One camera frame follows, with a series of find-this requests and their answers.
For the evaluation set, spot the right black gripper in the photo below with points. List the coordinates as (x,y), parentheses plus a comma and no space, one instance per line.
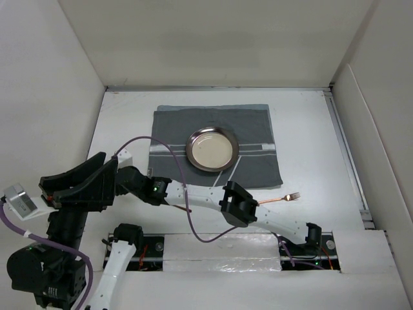
(120,190)

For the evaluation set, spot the round metal plate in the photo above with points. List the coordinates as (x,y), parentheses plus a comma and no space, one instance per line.
(212,149)

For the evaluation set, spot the grey striped cloth placemat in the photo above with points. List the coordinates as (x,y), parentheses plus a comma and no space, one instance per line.
(256,166)

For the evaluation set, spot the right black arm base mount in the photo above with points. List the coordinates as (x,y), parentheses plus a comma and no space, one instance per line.
(318,252)

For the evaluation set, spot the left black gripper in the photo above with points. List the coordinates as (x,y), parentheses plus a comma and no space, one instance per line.
(95,192)

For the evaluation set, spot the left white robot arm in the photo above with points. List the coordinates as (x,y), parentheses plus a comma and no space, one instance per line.
(53,268)

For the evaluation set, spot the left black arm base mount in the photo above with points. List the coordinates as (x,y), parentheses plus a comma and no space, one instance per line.
(149,253)

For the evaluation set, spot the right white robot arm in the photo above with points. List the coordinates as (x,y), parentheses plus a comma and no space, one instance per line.
(237,206)

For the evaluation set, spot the copper fork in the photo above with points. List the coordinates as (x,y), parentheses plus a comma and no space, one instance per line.
(287,198)

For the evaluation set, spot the white foil-covered front block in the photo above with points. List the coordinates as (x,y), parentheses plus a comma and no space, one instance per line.
(232,253)

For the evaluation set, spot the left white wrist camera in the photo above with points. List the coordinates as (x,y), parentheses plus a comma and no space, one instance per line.
(25,207)

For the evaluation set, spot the copper spoon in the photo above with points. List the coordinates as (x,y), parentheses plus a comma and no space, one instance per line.
(182,208)

